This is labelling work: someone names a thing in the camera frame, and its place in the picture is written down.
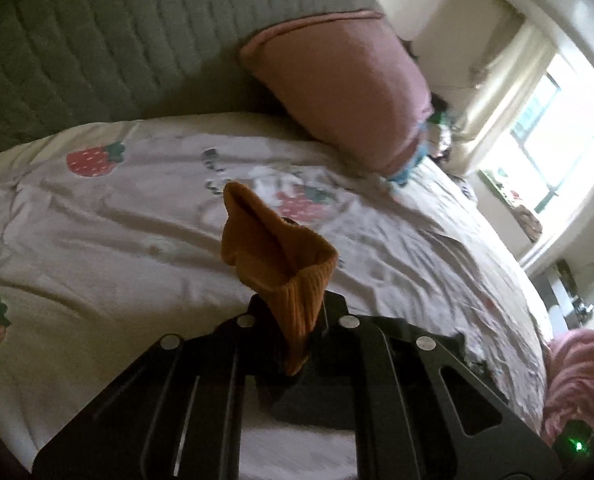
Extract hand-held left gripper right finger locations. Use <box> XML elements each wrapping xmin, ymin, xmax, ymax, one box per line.
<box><xmin>311</xmin><ymin>291</ymin><xmax>564</xmax><ymax>480</ymax></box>

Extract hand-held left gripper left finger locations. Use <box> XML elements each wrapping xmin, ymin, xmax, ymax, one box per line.
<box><xmin>32</xmin><ymin>294</ymin><xmax>284</xmax><ymax>480</ymax></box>

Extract orange ribbed sock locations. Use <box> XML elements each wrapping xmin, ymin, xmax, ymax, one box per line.
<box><xmin>221</xmin><ymin>181</ymin><xmax>339</xmax><ymax>377</ymax></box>

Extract pile of mixed clothes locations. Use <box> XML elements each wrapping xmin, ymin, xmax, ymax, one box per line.
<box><xmin>424</xmin><ymin>95</ymin><xmax>470</xmax><ymax>171</ymax></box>

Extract pink blanket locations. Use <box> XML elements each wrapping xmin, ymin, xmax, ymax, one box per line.
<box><xmin>541</xmin><ymin>329</ymin><xmax>594</xmax><ymax>447</ymax></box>

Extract white bedside cabinet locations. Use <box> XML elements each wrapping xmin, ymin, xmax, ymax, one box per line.
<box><xmin>546</xmin><ymin>259</ymin><xmax>594</xmax><ymax>332</ymax></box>

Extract strawberry print bed sheet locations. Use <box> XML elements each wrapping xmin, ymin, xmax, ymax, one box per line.
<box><xmin>0</xmin><ymin>112</ymin><xmax>552</xmax><ymax>480</ymax></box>

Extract blue striped cloth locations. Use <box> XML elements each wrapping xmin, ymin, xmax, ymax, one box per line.
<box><xmin>387</xmin><ymin>144</ymin><xmax>429</xmax><ymax>186</ymax></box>

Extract windowsill clutter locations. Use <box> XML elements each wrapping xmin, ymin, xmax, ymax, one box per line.
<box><xmin>478</xmin><ymin>169</ymin><xmax>544</xmax><ymax>245</ymax></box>

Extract pink pillow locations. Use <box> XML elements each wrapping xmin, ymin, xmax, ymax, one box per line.
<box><xmin>238</xmin><ymin>9</ymin><xmax>435</xmax><ymax>176</ymax></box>

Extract window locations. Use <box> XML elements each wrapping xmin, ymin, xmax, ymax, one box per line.
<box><xmin>487</xmin><ymin>54</ymin><xmax>594</xmax><ymax>243</ymax></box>

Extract cream curtain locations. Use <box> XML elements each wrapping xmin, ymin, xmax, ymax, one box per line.
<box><xmin>457</xmin><ymin>20</ymin><xmax>558</xmax><ymax>147</ymax></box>

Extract grey quilted headboard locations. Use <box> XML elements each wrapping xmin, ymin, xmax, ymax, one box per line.
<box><xmin>0</xmin><ymin>0</ymin><xmax>384</xmax><ymax>161</ymax></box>

